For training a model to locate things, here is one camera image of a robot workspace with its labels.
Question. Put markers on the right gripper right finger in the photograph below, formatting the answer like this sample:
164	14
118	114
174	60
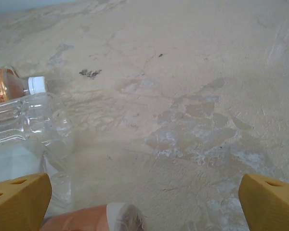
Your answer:
272	207

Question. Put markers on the small copper label bottle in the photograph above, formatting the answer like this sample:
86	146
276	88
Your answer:
86	219

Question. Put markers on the red orange label bottle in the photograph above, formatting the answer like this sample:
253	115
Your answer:
4	81

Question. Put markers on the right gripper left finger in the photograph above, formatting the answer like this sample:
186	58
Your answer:
17	204

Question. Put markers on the clear bottle white cap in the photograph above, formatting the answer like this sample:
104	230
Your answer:
26	115

